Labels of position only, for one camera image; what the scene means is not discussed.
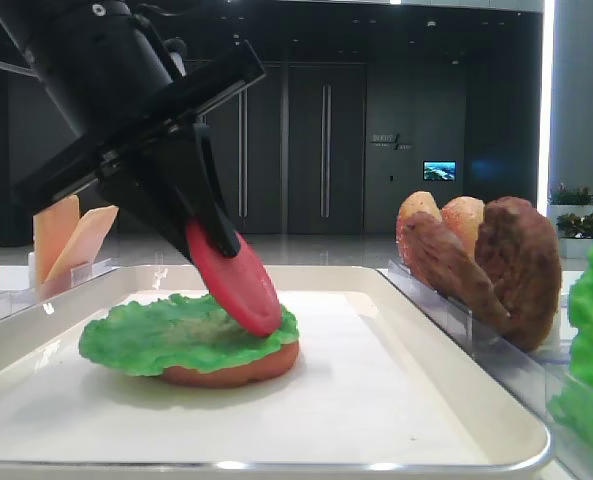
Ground dark double door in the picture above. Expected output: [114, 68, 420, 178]
[206, 63, 366, 235]

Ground red tomato slice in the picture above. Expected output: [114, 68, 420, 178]
[186, 221, 282, 337]

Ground bun slice under lettuce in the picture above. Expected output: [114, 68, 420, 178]
[158, 341, 300, 389]

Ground left clear acrylic rack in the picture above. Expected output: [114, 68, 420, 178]
[0, 257, 117, 320]

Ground green lettuce leaf on bun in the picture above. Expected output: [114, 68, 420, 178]
[78, 293, 300, 377]

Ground left brown meat patty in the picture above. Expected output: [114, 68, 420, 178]
[402, 211, 511, 333]

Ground left bun slice upper right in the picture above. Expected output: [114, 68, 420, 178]
[395, 190, 448, 265]

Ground left orange cheese slice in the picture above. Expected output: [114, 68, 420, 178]
[33, 194, 80, 286]

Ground orange cheese slice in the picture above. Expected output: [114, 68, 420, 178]
[33, 194, 80, 286]
[45, 205, 119, 283]

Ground potted plants in planter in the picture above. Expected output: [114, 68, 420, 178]
[548, 183, 593, 259]

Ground brown meat patty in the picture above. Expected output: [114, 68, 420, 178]
[475, 196, 562, 352]
[402, 211, 511, 333]

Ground right clear acrylic rack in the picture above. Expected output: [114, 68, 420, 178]
[381, 261, 593, 479]

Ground right orange cheese slice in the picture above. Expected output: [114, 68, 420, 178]
[45, 205, 119, 283]

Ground clear acrylic rack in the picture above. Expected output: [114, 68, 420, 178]
[381, 261, 593, 479]
[0, 257, 117, 320]

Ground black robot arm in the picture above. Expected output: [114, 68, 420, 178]
[0, 1, 265, 258]

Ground right brown meat patty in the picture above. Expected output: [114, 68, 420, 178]
[475, 196, 562, 352]

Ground white rectangular metal tray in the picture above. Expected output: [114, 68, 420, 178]
[0, 266, 552, 479]

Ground wall display screen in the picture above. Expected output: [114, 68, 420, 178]
[423, 161, 456, 182]

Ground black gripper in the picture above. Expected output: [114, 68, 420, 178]
[12, 40, 265, 259]

